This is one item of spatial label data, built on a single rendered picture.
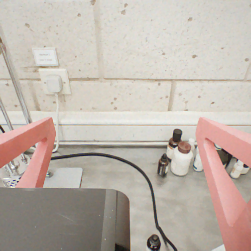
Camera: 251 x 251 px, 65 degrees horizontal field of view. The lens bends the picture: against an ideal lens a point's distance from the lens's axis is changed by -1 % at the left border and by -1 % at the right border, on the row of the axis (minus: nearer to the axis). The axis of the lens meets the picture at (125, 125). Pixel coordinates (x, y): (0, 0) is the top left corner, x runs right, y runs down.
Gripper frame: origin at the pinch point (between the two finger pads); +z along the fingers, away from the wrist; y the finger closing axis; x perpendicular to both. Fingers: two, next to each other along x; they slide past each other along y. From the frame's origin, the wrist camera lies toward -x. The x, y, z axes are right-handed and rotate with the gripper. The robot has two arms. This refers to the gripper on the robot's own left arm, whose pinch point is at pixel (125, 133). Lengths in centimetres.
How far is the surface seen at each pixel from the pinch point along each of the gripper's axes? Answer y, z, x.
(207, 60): -24, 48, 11
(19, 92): 22.6, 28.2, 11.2
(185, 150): -16.6, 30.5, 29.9
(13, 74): 22.5, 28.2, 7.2
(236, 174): -33, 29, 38
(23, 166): 20.6, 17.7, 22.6
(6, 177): 23.0, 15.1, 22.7
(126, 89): 0, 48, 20
